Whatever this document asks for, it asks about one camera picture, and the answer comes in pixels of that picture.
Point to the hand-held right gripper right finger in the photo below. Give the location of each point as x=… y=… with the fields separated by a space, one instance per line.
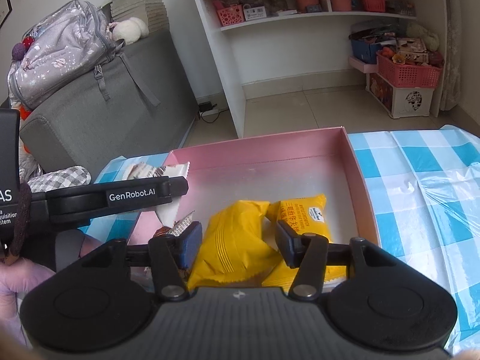
x=285 y=245

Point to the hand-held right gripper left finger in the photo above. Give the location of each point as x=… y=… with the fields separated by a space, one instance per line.
x=190 y=247

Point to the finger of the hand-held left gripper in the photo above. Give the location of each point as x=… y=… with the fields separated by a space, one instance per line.
x=131 y=197

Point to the white brown snack packet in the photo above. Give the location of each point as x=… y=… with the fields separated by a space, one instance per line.
x=144 y=170

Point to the large plain yellow snack packet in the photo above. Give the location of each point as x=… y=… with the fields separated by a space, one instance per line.
x=232 y=240

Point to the yellow biscuit packet blue label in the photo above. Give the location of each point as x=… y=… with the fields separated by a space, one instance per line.
x=315 y=213

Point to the pink cardboard box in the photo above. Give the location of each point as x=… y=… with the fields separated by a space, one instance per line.
x=262 y=165

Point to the person's left forearm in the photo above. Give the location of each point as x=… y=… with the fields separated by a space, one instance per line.
x=18 y=292

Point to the small brown checked candy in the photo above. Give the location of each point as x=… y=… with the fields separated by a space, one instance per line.
x=180 y=228

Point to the orange plush toy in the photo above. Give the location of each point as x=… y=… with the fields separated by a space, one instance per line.
x=25 y=112

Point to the grey checked cushion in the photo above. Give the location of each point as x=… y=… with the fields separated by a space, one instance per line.
x=60 y=180

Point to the grey sofa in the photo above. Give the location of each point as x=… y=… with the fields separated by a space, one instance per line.
x=112 y=120

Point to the purple pompom charm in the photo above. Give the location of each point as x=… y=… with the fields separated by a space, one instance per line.
x=18 y=51

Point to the lilac printed backpack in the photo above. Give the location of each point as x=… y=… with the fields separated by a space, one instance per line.
x=56 y=56

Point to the red charm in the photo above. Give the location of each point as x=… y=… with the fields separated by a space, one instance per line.
x=28 y=43

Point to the white power strip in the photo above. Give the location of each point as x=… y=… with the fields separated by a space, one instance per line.
x=210 y=112

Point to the blue checked tablecloth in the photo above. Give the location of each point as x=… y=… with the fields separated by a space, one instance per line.
x=397 y=213

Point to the black power adapter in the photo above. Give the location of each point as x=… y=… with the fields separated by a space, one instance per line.
x=205 y=105

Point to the white shelf unit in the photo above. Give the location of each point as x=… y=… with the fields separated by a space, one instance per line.
x=225 y=63

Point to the white plush toy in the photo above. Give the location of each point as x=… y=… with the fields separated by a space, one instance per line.
x=129 y=30

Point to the white printed storage box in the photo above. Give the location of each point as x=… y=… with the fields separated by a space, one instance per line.
x=401 y=99

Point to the stack of books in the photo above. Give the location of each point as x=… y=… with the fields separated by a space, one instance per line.
x=138 y=3

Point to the pink tray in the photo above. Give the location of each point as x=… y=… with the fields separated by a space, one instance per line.
x=362 y=65

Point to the pink perforated basket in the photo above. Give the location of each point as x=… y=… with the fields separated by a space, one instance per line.
x=228 y=14

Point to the blue storage box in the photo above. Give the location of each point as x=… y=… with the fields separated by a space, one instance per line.
x=362 y=50

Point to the pink mesh basket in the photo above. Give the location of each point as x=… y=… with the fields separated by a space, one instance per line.
x=408 y=73

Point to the white labelled box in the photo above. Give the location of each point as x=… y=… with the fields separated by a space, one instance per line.
x=255 y=12

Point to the pile of printed toy boxes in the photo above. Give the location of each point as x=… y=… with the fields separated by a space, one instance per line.
x=408 y=50

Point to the pile of small toys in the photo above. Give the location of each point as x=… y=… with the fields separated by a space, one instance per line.
x=375 y=32

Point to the clear container of trinkets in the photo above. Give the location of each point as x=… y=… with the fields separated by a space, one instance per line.
x=279 y=0

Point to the green plush toy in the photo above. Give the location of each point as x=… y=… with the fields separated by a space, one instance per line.
x=425 y=35

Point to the small red basket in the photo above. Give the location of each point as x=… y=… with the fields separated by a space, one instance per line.
x=373 y=3

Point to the small trinkets on shelf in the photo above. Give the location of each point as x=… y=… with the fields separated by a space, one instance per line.
x=403 y=9

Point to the pale curtain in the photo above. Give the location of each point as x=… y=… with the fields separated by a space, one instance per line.
x=455 y=37

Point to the wall picture frame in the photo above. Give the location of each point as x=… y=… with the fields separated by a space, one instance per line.
x=4 y=3

